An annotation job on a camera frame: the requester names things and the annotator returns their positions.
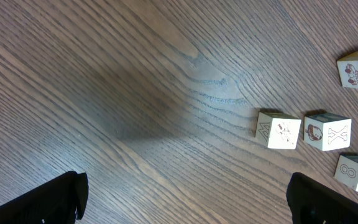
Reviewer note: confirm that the wooden block red side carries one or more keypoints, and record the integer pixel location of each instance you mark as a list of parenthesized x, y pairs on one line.
[(347, 171)]

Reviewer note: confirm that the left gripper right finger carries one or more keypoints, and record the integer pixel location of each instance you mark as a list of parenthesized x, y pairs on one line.
[(311, 202)]

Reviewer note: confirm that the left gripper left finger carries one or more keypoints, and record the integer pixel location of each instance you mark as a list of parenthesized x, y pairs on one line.
[(60, 200)]

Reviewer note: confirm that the wooden block yellow S side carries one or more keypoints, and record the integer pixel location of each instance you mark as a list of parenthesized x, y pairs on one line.
[(277, 130)]

